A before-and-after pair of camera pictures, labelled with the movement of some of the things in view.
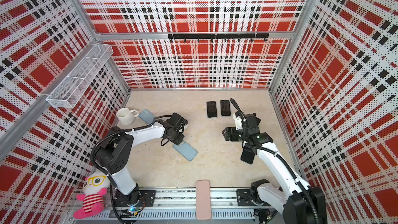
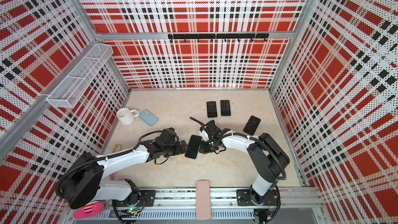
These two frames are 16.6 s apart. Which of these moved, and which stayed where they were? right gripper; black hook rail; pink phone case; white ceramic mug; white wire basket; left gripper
Moved: left gripper; right gripper
Stayed: white wire basket; black hook rail; white ceramic mug; pink phone case
